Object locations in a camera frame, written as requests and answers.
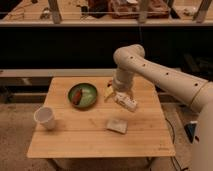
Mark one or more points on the beige sponge block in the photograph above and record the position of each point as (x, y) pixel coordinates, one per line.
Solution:
(117, 125)

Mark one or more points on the long wooden bench shelf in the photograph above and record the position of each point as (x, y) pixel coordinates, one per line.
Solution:
(24, 73)

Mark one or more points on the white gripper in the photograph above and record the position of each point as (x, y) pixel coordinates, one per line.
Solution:
(121, 86)

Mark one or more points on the dark brown snack bar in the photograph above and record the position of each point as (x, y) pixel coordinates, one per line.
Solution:
(109, 83)

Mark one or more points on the wooden folding table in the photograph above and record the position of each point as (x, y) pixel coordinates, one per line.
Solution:
(83, 133)

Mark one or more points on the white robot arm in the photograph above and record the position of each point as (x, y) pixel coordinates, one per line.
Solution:
(195, 92)

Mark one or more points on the black box on floor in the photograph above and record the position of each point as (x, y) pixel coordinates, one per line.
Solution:
(190, 130)

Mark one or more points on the brown sausage on plate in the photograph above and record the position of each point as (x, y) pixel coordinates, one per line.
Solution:
(77, 97)

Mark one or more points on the white paper cup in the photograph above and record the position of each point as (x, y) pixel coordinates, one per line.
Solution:
(45, 117)

